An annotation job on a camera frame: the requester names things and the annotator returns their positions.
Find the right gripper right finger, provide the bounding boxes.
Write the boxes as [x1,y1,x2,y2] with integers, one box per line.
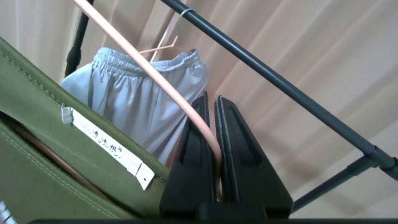
[214,95,294,219]

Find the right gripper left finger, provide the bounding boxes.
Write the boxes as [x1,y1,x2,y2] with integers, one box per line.
[159,91,219,219]

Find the pale grey shorts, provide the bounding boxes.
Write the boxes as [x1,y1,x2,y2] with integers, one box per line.
[60,47,211,166]

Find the pink clothes hanger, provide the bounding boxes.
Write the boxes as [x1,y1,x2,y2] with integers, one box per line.
[9,0,224,202]
[139,8,195,63]

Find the dark green garment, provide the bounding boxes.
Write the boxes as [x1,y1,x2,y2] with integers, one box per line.
[0,37,172,220]

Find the black clothes rack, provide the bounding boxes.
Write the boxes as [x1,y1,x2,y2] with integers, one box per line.
[64,0,398,214]

